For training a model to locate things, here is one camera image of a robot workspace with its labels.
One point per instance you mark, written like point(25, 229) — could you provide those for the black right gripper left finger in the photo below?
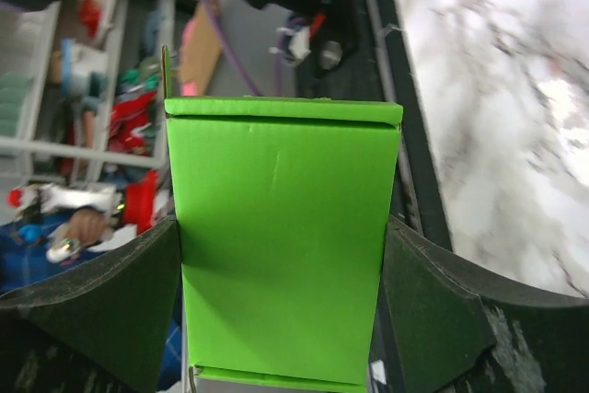
point(99, 327)

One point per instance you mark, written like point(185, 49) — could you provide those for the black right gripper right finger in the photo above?
point(449, 325)

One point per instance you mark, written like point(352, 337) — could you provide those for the green paper box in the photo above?
point(282, 205)

